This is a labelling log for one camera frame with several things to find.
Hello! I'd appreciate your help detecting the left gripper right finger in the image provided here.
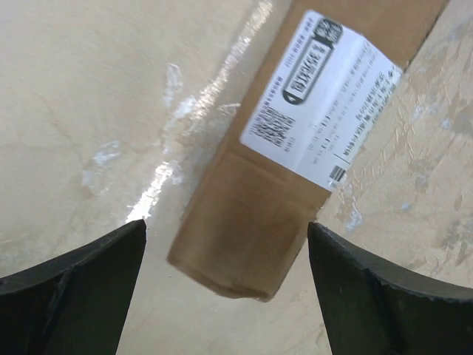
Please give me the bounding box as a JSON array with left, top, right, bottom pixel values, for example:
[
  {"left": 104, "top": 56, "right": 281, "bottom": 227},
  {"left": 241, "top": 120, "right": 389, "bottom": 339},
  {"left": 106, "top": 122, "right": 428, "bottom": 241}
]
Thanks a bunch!
[{"left": 307, "top": 223, "right": 472, "bottom": 354}]

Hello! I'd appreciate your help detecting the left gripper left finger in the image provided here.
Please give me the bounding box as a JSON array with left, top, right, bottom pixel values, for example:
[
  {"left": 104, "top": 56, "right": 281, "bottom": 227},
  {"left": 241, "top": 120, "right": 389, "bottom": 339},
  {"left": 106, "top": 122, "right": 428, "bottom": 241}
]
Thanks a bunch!
[{"left": 1, "top": 220, "right": 146, "bottom": 354}]

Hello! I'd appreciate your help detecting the brown cardboard express box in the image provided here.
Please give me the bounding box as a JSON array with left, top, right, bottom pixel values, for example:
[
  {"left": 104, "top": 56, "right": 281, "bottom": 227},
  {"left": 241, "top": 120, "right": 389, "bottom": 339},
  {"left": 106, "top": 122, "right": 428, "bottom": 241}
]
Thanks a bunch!
[{"left": 167, "top": 1, "right": 446, "bottom": 301}]

